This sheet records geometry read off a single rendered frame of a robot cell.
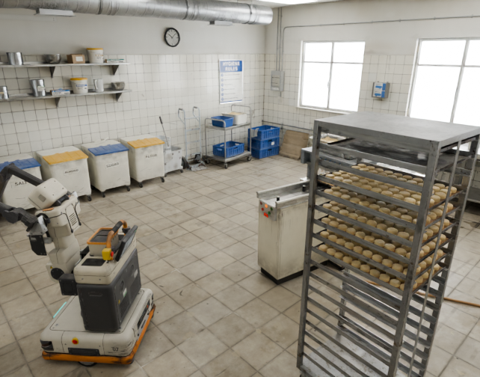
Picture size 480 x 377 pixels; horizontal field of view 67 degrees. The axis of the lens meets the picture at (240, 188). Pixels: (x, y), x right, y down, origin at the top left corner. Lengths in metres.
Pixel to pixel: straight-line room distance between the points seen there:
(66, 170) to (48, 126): 0.85
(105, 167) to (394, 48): 5.04
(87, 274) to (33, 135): 3.86
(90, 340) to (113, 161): 3.55
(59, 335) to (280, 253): 1.92
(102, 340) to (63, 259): 0.63
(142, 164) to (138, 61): 1.76
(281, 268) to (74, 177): 3.46
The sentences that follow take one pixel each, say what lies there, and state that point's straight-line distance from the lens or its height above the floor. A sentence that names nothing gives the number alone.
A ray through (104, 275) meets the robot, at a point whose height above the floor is 0.77.
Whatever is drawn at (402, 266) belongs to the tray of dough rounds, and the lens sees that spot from 2.03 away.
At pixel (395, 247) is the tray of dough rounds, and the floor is 1.22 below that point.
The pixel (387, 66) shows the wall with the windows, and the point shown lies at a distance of 6.98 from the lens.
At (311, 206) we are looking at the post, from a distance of 2.12.
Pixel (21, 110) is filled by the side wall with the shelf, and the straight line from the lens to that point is 6.17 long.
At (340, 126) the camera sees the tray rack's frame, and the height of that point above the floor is 1.81.
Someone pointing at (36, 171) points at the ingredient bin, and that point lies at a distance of 5.68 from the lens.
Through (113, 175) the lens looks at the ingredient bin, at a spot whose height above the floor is 0.33.
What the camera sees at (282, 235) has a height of 0.56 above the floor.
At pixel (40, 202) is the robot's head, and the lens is 2.77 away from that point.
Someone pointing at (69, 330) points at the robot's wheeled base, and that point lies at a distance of 3.07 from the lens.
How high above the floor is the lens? 2.16
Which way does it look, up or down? 21 degrees down
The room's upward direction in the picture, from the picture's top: straight up
